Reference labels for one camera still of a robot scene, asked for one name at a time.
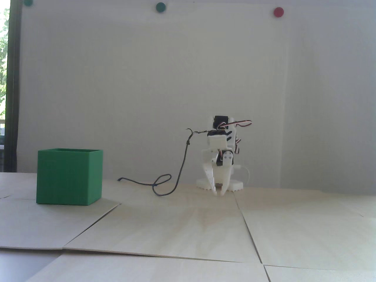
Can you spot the red round magnet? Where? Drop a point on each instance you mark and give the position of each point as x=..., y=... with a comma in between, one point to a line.
x=278, y=12

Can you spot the white backdrop paper sheet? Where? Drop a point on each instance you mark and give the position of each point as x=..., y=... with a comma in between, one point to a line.
x=147, y=73

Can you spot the green round magnet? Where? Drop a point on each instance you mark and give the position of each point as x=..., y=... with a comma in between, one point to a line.
x=28, y=2
x=160, y=7

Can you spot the green box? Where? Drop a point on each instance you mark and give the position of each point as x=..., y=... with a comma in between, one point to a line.
x=67, y=176

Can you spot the dark window frame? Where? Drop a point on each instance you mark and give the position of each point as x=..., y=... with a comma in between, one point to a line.
x=13, y=88

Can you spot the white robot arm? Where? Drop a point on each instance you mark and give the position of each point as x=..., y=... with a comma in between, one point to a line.
x=236, y=185

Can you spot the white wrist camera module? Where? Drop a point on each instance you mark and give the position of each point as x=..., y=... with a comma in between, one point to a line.
x=217, y=140

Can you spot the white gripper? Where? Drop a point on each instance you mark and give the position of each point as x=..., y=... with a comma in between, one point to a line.
x=221, y=168

